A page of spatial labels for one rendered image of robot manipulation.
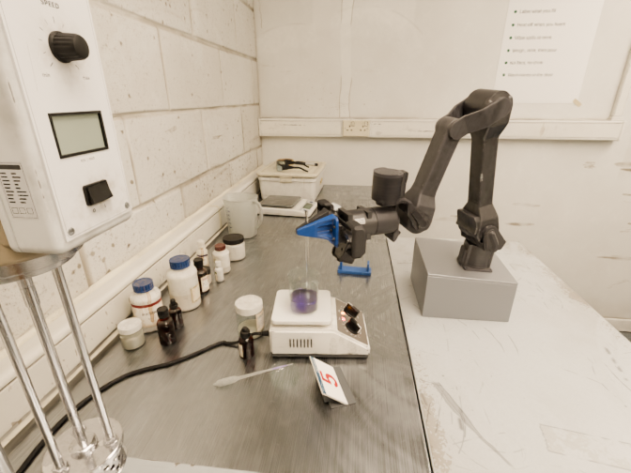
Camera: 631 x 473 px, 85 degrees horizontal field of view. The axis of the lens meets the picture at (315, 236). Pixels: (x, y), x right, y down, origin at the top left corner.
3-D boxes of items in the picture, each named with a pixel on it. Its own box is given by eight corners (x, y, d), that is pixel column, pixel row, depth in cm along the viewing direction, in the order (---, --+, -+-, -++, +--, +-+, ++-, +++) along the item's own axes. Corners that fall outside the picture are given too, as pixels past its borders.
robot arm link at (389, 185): (409, 216, 77) (417, 163, 72) (430, 231, 70) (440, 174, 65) (361, 221, 74) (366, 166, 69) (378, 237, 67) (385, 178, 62)
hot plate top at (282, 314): (330, 293, 78) (330, 289, 78) (331, 325, 67) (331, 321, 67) (277, 292, 78) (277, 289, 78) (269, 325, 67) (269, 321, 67)
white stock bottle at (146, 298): (134, 323, 81) (124, 280, 77) (162, 313, 84) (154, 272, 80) (138, 337, 76) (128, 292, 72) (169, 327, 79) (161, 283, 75)
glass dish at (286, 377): (302, 371, 67) (302, 361, 66) (294, 392, 62) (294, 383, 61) (276, 366, 68) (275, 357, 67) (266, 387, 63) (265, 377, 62)
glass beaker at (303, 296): (291, 300, 75) (290, 265, 71) (320, 301, 74) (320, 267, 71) (284, 319, 68) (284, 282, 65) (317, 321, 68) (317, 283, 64)
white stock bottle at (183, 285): (174, 315, 84) (165, 267, 79) (169, 301, 89) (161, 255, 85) (204, 307, 87) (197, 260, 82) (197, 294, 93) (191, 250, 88)
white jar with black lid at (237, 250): (238, 263, 110) (236, 242, 107) (220, 259, 112) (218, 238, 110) (249, 254, 116) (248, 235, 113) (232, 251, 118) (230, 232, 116)
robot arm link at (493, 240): (478, 235, 86) (484, 211, 83) (505, 251, 78) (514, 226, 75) (455, 237, 84) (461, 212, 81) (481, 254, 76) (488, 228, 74)
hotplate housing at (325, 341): (361, 320, 82) (363, 291, 79) (369, 359, 70) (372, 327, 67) (269, 320, 82) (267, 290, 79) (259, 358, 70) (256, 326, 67)
